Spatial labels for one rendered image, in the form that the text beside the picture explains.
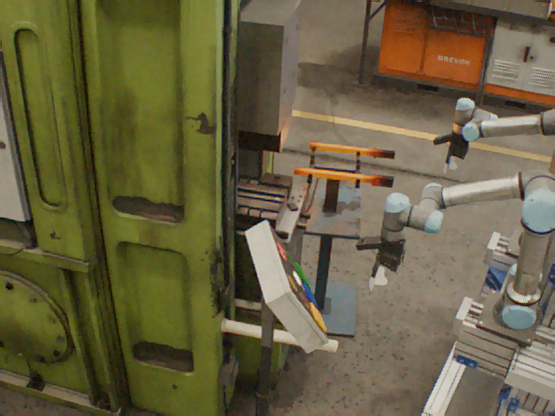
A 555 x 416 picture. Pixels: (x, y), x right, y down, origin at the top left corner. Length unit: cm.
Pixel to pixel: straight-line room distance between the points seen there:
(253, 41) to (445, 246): 238
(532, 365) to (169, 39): 169
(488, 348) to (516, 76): 389
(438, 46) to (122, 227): 420
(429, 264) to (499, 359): 149
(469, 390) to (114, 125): 191
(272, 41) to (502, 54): 411
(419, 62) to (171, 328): 404
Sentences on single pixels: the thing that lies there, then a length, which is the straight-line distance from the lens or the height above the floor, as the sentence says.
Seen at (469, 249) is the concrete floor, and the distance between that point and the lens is 413.
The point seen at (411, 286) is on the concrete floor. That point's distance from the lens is 374.
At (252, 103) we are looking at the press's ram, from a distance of 216.
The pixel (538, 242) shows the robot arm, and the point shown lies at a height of 129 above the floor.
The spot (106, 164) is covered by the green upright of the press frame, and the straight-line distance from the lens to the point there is 216.
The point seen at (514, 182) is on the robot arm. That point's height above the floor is 139.
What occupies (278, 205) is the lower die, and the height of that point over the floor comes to 99.
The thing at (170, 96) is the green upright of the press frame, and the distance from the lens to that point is 201.
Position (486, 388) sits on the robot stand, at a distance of 303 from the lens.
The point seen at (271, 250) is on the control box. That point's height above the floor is 119.
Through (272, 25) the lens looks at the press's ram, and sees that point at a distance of 204.
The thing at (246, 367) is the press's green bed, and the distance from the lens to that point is 302.
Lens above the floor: 243
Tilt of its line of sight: 36 degrees down
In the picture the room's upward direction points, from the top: 3 degrees clockwise
